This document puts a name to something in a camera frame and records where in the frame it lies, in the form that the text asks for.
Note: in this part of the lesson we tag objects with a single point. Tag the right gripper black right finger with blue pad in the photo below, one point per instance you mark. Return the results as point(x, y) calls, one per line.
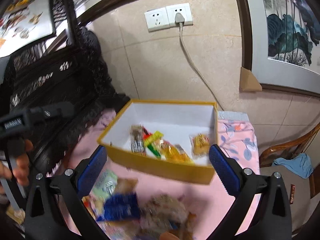
point(272, 218)

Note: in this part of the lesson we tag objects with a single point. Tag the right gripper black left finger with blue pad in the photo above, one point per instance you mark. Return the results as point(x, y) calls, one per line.
point(43, 217)

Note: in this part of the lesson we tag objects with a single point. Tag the blue snack packet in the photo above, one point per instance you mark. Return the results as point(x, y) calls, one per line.
point(120, 207)

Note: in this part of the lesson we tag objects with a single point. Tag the long yellow snack bar packet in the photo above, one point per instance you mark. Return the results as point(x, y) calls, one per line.
point(162, 149)

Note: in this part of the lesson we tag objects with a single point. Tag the person's left hand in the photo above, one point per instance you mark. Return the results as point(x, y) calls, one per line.
point(21, 172)

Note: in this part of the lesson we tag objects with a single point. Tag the wooden chair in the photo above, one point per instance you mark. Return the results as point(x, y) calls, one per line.
point(303, 194)

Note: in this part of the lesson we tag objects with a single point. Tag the blue cloth on chair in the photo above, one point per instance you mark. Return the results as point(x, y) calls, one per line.
point(300, 165)

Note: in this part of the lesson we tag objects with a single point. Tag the pink leaf-print tablecloth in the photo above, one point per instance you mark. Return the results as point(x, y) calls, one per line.
point(210, 202)

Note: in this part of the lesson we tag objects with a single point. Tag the green snack packet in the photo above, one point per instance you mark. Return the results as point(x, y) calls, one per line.
point(105, 185)

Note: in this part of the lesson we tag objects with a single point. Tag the framed flower painting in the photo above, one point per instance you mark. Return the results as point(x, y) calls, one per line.
point(26, 21)

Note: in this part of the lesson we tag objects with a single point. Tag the small yellow packet in box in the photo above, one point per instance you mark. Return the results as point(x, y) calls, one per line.
point(200, 144)

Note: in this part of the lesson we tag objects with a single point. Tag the yellow cake clear packet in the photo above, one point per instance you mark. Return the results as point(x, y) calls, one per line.
point(164, 213)

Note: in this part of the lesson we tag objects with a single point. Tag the dark striped packet in box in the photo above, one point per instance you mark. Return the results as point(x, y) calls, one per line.
point(137, 142)

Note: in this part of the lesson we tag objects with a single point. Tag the yellow cardboard shoe box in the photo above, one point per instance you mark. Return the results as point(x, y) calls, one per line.
point(178, 121)

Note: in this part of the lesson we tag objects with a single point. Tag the framed lotus painting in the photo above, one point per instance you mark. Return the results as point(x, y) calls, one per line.
point(280, 43)

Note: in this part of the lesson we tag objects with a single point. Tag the white wall socket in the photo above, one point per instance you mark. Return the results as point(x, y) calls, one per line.
point(164, 18)

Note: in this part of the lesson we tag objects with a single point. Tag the grey plug with cable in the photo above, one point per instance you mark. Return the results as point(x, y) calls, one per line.
point(179, 20)

